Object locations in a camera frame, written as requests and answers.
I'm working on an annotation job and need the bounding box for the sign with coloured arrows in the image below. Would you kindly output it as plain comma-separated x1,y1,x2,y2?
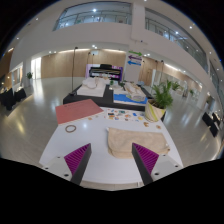
123,49,144,84

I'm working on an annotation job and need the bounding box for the model on blue base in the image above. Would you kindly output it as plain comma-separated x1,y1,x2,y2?
113,81,148,106

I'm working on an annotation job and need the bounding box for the potted plant in striped pot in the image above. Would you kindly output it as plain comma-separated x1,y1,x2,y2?
144,79,174,124

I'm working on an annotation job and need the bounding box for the group of black chairs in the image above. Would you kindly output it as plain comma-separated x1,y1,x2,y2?
201,111,223,138
0,87,28,111

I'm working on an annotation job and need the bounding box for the brown rope ring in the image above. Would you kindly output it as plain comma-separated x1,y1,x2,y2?
64,124,77,134

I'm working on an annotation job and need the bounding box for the small background potted plant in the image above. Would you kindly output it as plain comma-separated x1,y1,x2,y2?
25,71,34,88

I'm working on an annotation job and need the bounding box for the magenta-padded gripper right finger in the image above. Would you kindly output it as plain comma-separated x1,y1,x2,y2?
131,142,184,186

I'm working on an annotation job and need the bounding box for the black piano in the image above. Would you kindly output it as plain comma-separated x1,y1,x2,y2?
85,63,124,81

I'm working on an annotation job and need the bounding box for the pink rectangular board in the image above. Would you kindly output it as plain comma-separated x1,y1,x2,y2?
54,98,105,126

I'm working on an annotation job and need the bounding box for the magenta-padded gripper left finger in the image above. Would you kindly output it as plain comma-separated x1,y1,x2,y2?
39,142,93,186

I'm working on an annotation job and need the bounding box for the black low platform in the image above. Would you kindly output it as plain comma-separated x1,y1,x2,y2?
62,83,154,112

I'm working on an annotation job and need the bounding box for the white sheet with colourful stickers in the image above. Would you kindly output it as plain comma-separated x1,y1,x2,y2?
105,108,146,123

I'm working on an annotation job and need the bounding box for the beige towel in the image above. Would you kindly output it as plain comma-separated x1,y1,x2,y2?
106,127,171,159

